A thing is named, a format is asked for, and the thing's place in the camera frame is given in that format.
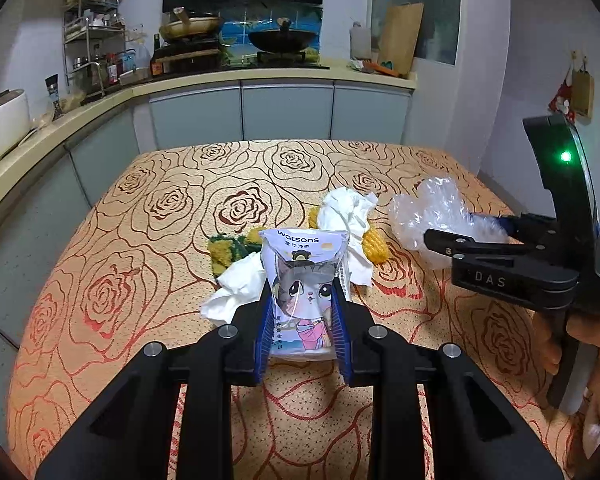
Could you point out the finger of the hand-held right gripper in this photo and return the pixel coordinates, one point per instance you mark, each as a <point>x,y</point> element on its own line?
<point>535,230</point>
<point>510,272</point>

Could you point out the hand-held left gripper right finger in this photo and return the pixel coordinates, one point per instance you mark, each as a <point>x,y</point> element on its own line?
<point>341,330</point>

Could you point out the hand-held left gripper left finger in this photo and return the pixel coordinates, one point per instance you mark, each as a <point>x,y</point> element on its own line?
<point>265,330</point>

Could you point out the cat-print tissue packet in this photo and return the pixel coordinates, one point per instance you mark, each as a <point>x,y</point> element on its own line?
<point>300,280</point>

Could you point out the clear plastic bag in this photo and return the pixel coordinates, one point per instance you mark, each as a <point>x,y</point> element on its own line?
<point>430,210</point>

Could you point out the small crumpled white tissue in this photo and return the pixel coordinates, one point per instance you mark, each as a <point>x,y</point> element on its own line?
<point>235,285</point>

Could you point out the yellow green scrub sponge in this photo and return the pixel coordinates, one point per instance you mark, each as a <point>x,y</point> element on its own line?
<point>225,252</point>

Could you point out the yellow corn cob piece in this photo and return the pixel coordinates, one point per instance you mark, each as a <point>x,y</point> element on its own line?
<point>375,245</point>

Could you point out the large crumpled white tissue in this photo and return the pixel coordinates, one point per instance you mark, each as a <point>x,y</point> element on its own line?
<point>345,210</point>

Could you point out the orange kitchen tool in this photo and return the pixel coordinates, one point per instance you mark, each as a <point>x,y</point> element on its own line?
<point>387,70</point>

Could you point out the wooden cutting board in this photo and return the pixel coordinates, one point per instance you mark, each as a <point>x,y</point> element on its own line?
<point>400,35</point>

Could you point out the white plastic bottle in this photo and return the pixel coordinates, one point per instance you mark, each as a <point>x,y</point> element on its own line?
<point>361,42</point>

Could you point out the black gas stove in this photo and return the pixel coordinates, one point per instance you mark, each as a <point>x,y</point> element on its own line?
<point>230,57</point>

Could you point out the black wok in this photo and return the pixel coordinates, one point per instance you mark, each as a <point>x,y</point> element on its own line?
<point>280,40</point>

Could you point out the dark sauce bottle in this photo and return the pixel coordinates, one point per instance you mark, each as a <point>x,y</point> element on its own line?
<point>156,60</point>

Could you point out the red-label sauce bottle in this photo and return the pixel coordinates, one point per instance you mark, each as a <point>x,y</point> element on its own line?
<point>113,71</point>

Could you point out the black-topped seasoning pouch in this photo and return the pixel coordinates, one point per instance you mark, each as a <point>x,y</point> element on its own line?
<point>54,97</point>

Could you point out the white rice cooker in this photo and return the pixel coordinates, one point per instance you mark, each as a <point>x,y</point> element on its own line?
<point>2,130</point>

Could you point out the metal spice rack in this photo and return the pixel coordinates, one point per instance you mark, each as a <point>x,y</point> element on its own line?
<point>92,35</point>

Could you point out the red wall decoration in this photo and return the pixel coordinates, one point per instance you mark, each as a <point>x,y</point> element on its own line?
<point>562,100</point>

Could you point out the brown hanging wall board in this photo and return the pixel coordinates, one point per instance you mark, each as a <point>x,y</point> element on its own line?
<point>582,90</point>

